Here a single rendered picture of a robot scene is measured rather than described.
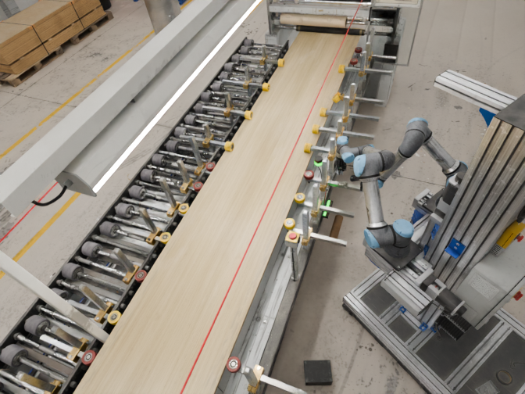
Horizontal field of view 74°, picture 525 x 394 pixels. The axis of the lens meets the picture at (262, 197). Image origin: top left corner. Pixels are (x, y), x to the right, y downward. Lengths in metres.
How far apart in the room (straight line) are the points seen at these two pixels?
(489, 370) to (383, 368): 0.69
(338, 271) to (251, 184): 1.19
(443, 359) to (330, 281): 1.02
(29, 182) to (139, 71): 0.43
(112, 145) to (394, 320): 2.48
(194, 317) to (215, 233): 0.62
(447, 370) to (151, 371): 1.96
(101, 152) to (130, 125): 0.12
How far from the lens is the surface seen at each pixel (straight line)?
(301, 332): 3.12
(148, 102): 1.14
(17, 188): 0.90
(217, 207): 2.70
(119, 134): 1.06
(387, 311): 3.00
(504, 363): 3.15
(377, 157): 2.03
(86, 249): 2.95
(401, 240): 2.14
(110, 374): 2.37
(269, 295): 2.57
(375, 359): 3.11
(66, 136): 0.97
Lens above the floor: 2.96
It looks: 50 degrees down
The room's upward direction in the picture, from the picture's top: 9 degrees counter-clockwise
